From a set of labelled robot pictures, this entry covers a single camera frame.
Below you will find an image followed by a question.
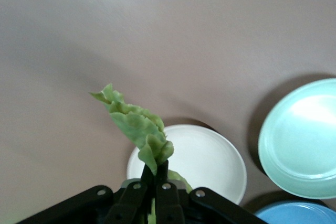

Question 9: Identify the pale green round plate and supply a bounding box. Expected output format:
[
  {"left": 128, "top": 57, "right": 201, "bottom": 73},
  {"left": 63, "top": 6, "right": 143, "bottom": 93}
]
[{"left": 258, "top": 78, "right": 336, "bottom": 200}]

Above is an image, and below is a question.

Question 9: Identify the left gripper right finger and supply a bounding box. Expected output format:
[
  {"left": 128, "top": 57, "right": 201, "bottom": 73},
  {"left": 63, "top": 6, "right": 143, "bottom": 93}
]
[{"left": 156, "top": 161, "right": 268, "bottom": 224}]

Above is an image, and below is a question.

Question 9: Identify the green lettuce leaf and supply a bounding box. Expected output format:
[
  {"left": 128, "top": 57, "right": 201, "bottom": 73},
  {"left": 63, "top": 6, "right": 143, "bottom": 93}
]
[{"left": 88, "top": 82, "right": 194, "bottom": 224}]

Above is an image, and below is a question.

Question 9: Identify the beige round plate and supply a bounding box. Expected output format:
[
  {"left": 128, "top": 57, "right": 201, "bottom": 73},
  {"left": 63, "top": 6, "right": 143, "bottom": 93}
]
[{"left": 126, "top": 124, "right": 248, "bottom": 206}]

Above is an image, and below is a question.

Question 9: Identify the blue round plate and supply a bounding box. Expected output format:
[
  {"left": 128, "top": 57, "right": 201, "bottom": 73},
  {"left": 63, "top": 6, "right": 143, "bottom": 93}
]
[{"left": 253, "top": 199, "right": 336, "bottom": 224}]

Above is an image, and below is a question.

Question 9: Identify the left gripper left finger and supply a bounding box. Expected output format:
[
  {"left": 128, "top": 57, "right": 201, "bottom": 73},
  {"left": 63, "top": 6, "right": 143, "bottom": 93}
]
[{"left": 15, "top": 165, "right": 155, "bottom": 224}]

